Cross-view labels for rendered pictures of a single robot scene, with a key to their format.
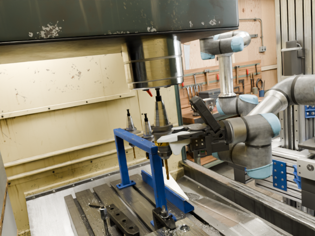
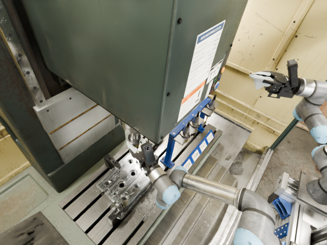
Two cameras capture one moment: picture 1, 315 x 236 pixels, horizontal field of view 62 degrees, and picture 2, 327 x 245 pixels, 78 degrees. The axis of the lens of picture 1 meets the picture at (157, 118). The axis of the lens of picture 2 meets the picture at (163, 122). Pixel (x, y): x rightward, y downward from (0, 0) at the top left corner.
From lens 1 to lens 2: 0.99 m
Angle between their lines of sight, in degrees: 60
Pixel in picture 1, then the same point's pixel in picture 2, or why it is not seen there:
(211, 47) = (301, 112)
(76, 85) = not seen: hidden behind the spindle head
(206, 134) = (141, 161)
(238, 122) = (153, 175)
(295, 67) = not seen: outside the picture
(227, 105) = (319, 158)
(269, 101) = (226, 193)
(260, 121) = (160, 189)
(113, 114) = (238, 82)
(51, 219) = not seen: hidden behind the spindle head
